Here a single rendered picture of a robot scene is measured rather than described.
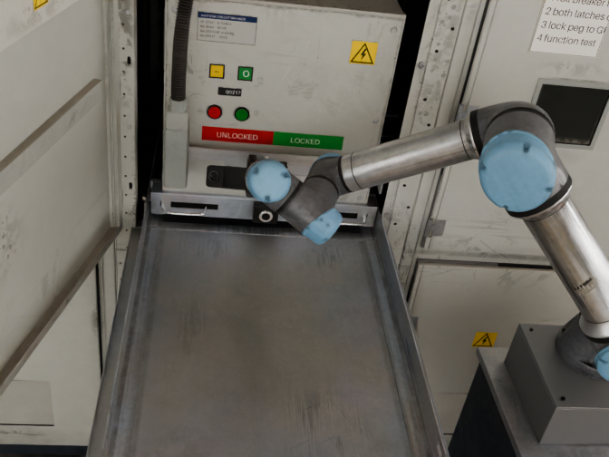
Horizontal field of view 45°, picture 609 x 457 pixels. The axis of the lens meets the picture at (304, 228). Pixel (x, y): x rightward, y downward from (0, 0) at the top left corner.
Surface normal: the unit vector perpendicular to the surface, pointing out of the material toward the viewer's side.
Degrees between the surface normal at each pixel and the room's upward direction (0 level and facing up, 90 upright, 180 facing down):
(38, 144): 90
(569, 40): 90
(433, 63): 90
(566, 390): 3
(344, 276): 0
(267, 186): 60
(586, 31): 90
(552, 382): 3
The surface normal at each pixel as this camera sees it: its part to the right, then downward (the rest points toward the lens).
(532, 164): -0.34, 0.44
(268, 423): 0.12, -0.81
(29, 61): 0.97, 0.22
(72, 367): 0.07, 0.59
